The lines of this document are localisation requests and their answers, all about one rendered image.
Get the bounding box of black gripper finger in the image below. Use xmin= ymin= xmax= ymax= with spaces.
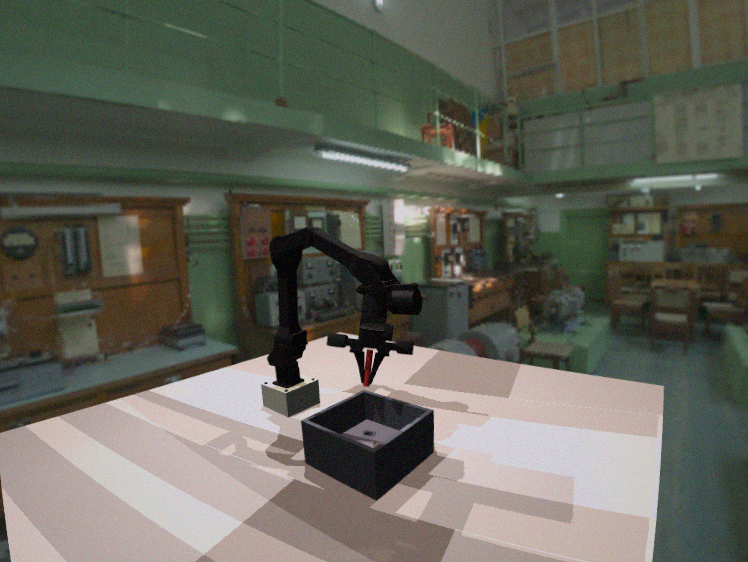
xmin=349 ymin=350 xmax=365 ymax=384
xmin=369 ymin=352 xmax=390 ymax=384

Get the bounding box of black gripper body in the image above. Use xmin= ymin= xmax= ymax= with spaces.
xmin=326 ymin=311 xmax=414 ymax=355

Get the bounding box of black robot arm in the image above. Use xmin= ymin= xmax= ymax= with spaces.
xmin=267 ymin=226 xmax=422 ymax=388

